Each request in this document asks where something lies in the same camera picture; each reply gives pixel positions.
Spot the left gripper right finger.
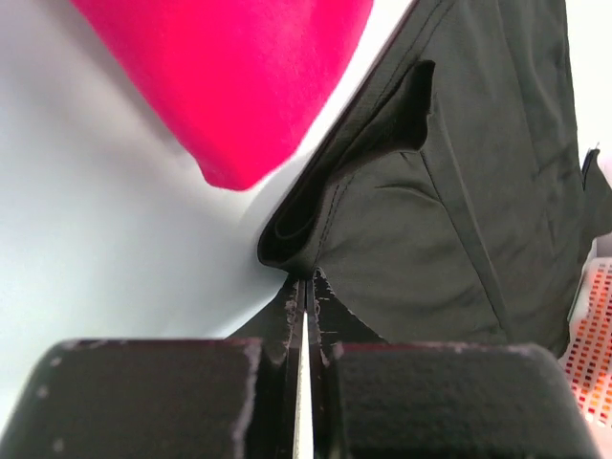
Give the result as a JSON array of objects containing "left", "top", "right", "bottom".
[{"left": 305, "top": 272, "right": 600, "bottom": 458}]

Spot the black t-shirt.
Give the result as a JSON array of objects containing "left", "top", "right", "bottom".
[{"left": 257, "top": 1, "right": 611, "bottom": 356}]

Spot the magenta t-shirt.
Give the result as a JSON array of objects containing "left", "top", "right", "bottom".
[{"left": 76, "top": 0, "right": 372, "bottom": 190}]

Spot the white plastic basket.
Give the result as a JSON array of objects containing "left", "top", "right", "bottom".
[{"left": 560, "top": 257, "right": 611, "bottom": 429}]

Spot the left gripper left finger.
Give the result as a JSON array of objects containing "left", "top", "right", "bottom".
[{"left": 1, "top": 279, "right": 304, "bottom": 459}]

